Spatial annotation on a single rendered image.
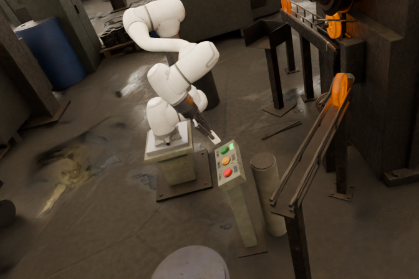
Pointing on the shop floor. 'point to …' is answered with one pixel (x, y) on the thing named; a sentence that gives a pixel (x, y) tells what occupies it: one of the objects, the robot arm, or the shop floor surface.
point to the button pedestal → (239, 203)
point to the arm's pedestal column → (183, 175)
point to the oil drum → (53, 52)
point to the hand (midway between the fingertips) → (213, 137)
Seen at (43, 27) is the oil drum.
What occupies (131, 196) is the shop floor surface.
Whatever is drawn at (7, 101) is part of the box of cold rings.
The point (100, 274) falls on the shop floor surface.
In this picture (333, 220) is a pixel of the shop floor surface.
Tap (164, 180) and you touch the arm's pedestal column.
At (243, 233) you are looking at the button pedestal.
